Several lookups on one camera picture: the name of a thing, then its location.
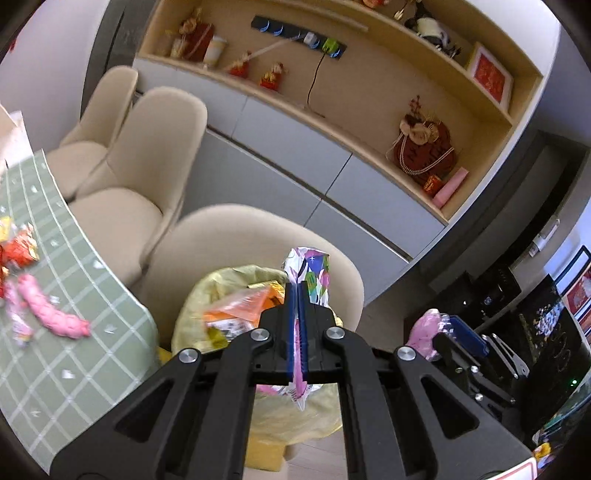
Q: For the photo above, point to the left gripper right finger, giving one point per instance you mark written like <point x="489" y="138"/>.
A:
<point x="402" y="417"/>

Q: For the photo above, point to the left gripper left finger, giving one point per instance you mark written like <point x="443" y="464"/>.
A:
<point x="191" y="419"/>

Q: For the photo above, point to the colourful foil snack wrapper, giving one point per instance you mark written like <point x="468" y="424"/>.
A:
<point x="308" y="277"/>

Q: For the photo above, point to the grey cabinet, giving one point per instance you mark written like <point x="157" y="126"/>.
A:
<point x="255" y="155"/>

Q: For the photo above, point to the far beige chair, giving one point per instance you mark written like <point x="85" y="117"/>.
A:
<point x="81" y="151"/>

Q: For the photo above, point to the green checked tablecloth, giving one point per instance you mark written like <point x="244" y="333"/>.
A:
<point x="54" y="388"/>

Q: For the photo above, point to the paper cup on shelf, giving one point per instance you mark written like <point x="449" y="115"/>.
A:
<point x="214" y="51"/>

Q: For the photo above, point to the red gift bag doll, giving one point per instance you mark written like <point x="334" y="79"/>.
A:
<point x="193" y="38"/>

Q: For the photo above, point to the middle beige chair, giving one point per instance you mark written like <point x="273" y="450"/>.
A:
<point x="135" y="195"/>

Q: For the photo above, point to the red figurine left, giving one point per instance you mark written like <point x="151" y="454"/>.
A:
<point x="240" y="68"/>

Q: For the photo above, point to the red figurine right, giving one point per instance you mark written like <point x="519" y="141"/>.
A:
<point x="271" y="80"/>

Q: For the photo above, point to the wooden wall shelf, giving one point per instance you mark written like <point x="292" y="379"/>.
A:
<point x="359" y="100"/>

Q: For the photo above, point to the pink box on shelf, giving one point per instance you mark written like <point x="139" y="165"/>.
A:
<point x="450" y="188"/>

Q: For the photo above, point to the pink snack wrapper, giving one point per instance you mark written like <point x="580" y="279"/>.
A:
<point x="423" y="332"/>

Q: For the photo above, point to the yellow trash bag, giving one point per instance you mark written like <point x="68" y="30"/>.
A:
<point x="229" y="302"/>

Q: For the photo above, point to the large red lucky bag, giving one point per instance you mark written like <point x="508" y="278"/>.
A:
<point x="423" y="149"/>

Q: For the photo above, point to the red figurine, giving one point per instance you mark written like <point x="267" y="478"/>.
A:
<point x="240" y="68"/>
<point x="271" y="80"/>

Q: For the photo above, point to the beige chair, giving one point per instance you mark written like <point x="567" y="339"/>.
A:
<point x="232" y="235"/>
<point x="81" y="151"/>
<point x="135" y="195"/>

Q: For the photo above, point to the pink caterpillar toy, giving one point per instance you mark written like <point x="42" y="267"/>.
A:
<point x="25" y="291"/>

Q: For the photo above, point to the framed red picture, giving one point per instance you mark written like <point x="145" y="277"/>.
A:
<point x="486" y="70"/>

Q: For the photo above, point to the black power strip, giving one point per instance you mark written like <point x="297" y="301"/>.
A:
<point x="313" y="40"/>

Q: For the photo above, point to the red foil snack bag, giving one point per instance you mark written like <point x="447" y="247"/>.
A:
<point x="20" y="251"/>

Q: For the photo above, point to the near beige chair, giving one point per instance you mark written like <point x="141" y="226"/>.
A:
<point x="232" y="235"/>

